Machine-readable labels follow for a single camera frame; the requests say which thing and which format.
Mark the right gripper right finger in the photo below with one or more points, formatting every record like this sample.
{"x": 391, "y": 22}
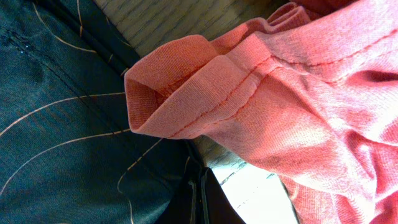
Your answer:
{"x": 216, "y": 208}

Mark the red t-shirt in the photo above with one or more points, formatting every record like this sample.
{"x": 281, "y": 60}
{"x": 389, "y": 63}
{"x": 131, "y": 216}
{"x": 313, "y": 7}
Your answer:
{"x": 309, "y": 93}

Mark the black printed cycling jersey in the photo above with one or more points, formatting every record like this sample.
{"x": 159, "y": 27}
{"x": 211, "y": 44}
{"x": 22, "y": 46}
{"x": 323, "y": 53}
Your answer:
{"x": 67, "y": 152}

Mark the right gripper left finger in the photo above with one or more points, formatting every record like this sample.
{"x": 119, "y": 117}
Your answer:
{"x": 185, "y": 205}

